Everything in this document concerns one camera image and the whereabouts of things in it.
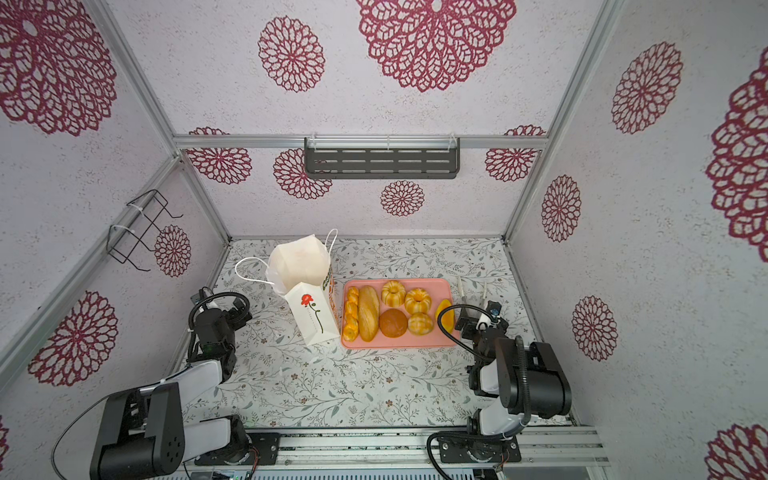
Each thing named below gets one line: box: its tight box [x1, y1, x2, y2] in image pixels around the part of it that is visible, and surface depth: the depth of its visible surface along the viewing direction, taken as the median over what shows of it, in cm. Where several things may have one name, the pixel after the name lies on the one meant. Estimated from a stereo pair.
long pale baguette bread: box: [358, 285, 380, 343], surface depth 96 cm
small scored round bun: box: [408, 312, 433, 336], surface depth 94 cm
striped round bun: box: [404, 287, 431, 314], surface depth 99 cm
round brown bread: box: [379, 308, 408, 338], surface depth 94 cm
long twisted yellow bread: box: [343, 286, 359, 343], surface depth 97 cm
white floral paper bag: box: [265, 234, 341, 346], surface depth 87 cm
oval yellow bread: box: [436, 299, 455, 334], surface depth 81 cm
